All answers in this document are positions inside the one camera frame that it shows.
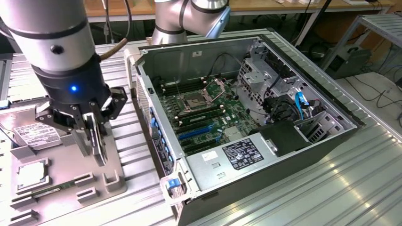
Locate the grey plastic parts rack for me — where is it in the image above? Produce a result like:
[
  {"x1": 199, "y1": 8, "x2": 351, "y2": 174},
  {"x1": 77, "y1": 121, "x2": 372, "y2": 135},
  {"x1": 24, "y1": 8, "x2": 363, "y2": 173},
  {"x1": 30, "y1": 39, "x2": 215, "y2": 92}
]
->
[{"x1": 5, "y1": 122, "x2": 128, "y2": 226}]

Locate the open black PC case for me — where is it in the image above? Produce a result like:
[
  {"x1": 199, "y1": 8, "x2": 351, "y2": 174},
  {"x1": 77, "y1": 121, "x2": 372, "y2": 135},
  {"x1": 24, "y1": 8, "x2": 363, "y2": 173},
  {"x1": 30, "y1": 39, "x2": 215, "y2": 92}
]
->
[{"x1": 122, "y1": 27, "x2": 367, "y2": 226}]

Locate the blue expansion slot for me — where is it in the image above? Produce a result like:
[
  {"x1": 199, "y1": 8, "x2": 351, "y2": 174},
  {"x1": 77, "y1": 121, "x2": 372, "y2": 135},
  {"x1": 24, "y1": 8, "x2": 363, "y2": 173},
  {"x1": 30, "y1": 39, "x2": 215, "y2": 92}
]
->
[{"x1": 177, "y1": 127, "x2": 211, "y2": 140}]

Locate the silver metal disk bay cage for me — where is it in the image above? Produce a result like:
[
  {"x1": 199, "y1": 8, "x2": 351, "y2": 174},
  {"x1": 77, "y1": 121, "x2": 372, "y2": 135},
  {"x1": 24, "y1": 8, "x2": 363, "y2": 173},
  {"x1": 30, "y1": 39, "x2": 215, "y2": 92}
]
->
[{"x1": 236, "y1": 39, "x2": 301, "y2": 104}]

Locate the CPU socket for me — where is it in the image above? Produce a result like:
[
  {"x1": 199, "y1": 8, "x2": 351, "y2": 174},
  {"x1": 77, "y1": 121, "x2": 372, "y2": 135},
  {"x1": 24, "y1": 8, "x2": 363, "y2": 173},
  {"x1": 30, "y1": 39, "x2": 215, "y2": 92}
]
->
[{"x1": 179, "y1": 90, "x2": 209, "y2": 111}]

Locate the green motherboard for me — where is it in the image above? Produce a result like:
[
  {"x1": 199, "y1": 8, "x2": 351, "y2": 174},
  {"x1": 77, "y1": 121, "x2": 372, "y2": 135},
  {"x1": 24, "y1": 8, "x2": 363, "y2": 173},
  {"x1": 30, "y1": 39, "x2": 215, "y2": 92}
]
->
[{"x1": 156, "y1": 77, "x2": 267, "y2": 157}]

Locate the green RAM stick on rack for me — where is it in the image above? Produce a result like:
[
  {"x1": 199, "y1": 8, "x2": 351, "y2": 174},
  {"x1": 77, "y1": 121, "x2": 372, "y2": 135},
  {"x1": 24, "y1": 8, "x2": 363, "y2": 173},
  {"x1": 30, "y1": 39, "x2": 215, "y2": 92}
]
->
[{"x1": 29, "y1": 181, "x2": 76, "y2": 197}]

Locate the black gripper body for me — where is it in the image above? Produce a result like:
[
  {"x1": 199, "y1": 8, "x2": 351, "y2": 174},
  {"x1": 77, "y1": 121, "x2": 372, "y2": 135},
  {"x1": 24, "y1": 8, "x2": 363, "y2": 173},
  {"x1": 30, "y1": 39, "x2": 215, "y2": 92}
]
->
[{"x1": 30, "y1": 54, "x2": 112, "y2": 114}]

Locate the white side table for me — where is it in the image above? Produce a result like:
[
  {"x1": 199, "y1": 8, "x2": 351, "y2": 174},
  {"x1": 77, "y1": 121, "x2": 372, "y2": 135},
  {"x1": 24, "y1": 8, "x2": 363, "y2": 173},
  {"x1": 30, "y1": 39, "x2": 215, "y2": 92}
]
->
[{"x1": 333, "y1": 73, "x2": 402, "y2": 123}]

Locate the grey metal shelf frame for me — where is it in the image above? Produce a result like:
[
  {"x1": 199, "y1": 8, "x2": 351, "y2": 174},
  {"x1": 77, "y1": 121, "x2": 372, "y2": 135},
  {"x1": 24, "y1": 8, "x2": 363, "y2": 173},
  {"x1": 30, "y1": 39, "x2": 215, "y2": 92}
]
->
[{"x1": 325, "y1": 14, "x2": 402, "y2": 71}]

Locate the black expansion slot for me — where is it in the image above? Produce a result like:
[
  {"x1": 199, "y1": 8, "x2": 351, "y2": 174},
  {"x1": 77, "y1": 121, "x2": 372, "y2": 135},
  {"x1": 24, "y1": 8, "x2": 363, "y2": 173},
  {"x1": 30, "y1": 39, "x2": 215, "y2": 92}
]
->
[{"x1": 183, "y1": 138, "x2": 217, "y2": 152}]

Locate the grey power supply unit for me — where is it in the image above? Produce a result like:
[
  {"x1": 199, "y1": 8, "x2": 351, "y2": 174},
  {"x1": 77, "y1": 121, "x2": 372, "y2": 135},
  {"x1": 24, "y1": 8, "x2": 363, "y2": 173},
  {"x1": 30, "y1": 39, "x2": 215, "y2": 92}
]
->
[{"x1": 185, "y1": 131, "x2": 279, "y2": 193}]

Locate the black plastic shroud box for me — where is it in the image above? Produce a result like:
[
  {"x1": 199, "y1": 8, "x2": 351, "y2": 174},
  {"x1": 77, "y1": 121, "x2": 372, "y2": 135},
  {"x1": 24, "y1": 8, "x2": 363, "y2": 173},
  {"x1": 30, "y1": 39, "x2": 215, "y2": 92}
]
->
[{"x1": 259, "y1": 120, "x2": 313, "y2": 158}]

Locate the black box device on floor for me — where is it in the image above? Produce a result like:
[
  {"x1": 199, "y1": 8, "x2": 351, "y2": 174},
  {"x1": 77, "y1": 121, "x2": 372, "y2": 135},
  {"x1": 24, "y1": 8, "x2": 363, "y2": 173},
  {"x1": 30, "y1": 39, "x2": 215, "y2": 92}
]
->
[{"x1": 325, "y1": 46, "x2": 372, "y2": 80}]

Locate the black cable on white table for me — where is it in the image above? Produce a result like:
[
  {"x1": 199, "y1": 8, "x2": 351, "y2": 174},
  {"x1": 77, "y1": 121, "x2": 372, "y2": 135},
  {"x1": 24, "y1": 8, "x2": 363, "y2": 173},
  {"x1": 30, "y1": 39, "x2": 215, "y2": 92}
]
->
[{"x1": 344, "y1": 75, "x2": 402, "y2": 106}]

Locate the wooden desk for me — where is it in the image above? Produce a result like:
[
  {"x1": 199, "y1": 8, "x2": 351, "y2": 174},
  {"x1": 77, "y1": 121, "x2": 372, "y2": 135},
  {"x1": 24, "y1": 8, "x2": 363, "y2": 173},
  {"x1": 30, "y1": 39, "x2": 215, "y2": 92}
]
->
[{"x1": 84, "y1": 0, "x2": 392, "y2": 21}]

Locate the thin grey dangling cable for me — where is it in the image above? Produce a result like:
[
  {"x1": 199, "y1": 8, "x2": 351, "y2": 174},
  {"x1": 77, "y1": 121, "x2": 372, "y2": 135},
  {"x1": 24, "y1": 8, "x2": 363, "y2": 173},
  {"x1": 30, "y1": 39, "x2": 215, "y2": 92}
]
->
[{"x1": 102, "y1": 0, "x2": 113, "y2": 44}]

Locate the black looped wire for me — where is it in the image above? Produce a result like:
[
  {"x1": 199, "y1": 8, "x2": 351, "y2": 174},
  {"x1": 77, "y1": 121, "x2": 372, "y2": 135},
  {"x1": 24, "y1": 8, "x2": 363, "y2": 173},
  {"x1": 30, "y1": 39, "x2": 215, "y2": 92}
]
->
[{"x1": 211, "y1": 53, "x2": 244, "y2": 76}]

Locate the blue SATA wire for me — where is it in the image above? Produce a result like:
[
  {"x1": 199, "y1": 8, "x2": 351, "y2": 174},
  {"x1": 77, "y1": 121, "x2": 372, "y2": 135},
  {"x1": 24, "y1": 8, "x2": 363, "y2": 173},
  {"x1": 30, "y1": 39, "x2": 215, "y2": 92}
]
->
[{"x1": 295, "y1": 90, "x2": 307, "y2": 121}]

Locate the hard disk with white label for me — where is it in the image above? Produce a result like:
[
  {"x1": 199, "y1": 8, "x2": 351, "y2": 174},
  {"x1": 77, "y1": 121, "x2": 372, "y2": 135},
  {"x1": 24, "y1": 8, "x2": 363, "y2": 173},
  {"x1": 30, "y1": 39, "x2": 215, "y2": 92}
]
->
[{"x1": 0, "y1": 103, "x2": 65, "y2": 151}]

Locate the grey aluminium profile frame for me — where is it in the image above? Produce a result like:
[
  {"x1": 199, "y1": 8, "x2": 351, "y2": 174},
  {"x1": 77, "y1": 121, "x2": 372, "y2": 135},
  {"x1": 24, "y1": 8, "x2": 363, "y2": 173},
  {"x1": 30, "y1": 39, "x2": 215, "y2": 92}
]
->
[{"x1": 0, "y1": 53, "x2": 14, "y2": 99}]

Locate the black sleeved arm cable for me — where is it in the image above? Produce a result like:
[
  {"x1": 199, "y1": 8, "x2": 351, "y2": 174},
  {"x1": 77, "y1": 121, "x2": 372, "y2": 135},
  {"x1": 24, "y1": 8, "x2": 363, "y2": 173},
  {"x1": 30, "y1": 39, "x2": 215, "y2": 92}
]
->
[{"x1": 96, "y1": 0, "x2": 132, "y2": 63}]

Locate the open metal socket cover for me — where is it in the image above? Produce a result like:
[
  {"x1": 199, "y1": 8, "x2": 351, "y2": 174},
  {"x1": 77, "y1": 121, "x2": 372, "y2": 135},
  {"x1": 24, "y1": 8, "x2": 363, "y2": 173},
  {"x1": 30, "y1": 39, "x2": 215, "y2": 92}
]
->
[{"x1": 201, "y1": 79, "x2": 228, "y2": 97}]

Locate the silver chipset heatsink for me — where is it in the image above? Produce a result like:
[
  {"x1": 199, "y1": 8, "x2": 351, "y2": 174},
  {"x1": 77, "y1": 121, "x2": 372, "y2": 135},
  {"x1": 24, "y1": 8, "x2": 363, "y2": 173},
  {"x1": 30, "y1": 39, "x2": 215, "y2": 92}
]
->
[{"x1": 223, "y1": 127, "x2": 247, "y2": 140}]

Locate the silver CPU chip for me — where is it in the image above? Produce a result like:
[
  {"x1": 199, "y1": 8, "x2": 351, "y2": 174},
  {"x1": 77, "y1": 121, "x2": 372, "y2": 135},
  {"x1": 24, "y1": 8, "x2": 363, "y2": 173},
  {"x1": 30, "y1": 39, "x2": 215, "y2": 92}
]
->
[{"x1": 17, "y1": 161, "x2": 48, "y2": 187}]

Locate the low-profile graphics card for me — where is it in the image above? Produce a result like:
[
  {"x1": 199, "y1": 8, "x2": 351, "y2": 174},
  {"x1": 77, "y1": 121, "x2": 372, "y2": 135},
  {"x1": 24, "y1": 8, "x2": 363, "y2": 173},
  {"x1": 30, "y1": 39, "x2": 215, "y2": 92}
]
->
[{"x1": 82, "y1": 113, "x2": 109, "y2": 167}]

